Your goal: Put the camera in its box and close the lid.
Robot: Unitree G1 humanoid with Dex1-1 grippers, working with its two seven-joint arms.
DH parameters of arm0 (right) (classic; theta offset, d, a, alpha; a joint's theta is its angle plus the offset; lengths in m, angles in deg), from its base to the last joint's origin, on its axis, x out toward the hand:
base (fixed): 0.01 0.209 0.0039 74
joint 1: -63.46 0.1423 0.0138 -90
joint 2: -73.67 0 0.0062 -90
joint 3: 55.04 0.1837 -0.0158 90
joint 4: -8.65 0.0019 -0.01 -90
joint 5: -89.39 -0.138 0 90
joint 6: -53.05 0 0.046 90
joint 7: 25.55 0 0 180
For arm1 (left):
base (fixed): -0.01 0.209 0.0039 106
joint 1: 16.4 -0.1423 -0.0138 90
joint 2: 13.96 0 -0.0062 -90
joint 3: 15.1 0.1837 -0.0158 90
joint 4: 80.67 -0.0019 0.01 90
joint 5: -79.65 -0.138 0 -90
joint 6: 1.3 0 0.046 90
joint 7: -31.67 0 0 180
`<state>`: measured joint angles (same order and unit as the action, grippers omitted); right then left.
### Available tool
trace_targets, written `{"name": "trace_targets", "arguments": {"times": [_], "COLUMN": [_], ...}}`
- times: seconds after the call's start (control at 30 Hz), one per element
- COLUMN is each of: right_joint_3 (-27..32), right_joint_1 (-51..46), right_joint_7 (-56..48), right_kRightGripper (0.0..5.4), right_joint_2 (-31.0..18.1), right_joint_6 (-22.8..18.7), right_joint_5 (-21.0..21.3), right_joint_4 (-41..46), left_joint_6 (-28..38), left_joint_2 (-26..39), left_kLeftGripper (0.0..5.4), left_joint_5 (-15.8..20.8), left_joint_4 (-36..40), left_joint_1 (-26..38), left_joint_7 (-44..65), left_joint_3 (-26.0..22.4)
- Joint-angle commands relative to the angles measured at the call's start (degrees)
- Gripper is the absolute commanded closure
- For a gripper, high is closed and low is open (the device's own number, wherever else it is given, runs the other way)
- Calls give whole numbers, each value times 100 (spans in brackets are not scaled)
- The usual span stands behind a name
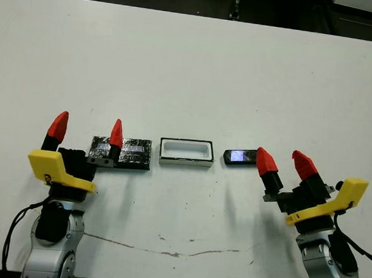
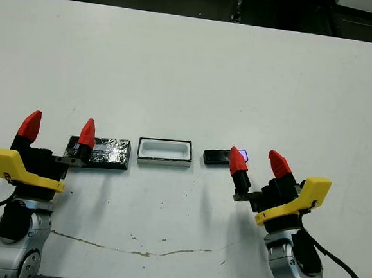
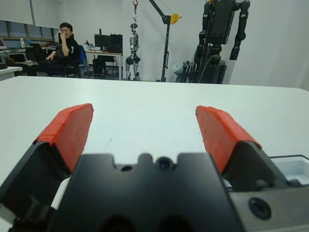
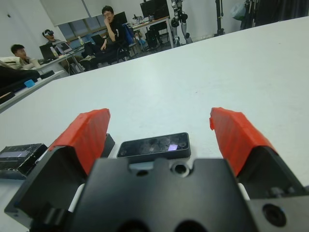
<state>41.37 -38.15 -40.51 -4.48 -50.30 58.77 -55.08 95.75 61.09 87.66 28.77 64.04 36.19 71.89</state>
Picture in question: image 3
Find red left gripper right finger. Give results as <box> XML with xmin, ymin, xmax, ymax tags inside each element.
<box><xmin>195</xmin><ymin>105</ymin><xmax>290</xmax><ymax>193</ymax></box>

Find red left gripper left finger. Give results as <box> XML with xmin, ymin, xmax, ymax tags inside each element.
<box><xmin>0</xmin><ymin>103</ymin><xmax>94</xmax><ymax>218</ymax></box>

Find black office chair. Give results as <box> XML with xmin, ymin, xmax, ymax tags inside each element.
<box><xmin>63</xmin><ymin>57</ymin><xmax>82</xmax><ymax>78</ymax></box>

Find folded black stands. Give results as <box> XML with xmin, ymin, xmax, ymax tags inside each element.
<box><xmin>181</xmin><ymin>60</ymin><xmax>197</xmax><ymax>84</ymax></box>

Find black computer tower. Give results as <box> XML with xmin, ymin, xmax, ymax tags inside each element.
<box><xmin>92</xmin><ymin>58</ymin><xmax>107</xmax><ymax>75</ymax></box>

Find blue jacket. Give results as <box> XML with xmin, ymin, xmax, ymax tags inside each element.
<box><xmin>77</xmin><ymin>44</ymin><xmax>87</xmax><ymax>73</ymax></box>

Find white side table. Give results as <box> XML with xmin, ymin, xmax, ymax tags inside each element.
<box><xmin>0</xmin><ymin>65</ymin><xmax>23</xmax><ymax>82</ymax></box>

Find seated person in black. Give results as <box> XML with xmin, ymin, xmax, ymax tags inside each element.
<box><xmin>26</xmin><ymin>22</ymin><xmax>81</xmax><ymax>78</ymax></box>

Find white desk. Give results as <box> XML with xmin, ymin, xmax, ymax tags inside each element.
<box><xmin>84</xmin><ymin>49</ymin><xmax>124</xmax><ymax>80</ymax></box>

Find black monitor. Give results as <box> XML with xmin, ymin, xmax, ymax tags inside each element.
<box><xmin>94</xmin><ymin>34</ymin><xmax>112</xmax><ymax>49</ymax></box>
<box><xmin>110</xmin><ymin>34</ymin><xmax>123</xmax><ymax>53</ymax></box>

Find black gantry crane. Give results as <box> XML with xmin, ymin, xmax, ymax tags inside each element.
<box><xmin>147</xmin><ymin>0</ymin><xmax>182</xmax><ymax>83</ymax></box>

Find large black robot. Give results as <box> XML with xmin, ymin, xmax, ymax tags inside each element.
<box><xmin>193</xmin><ymin>0</ymin><xmax>251</xmax><ymax>85</ymax></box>

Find silver humanoid robot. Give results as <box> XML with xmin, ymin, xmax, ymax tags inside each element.
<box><xmin>125</xmin><ymin>23</ymin><xmax>142</xmax><ymax>82</ymax></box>

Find white camera box base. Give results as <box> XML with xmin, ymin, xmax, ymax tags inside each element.
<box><xmin>268</xmin><ymin>154</ymin><xmax>309</xmax><ymax>187</ymax></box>

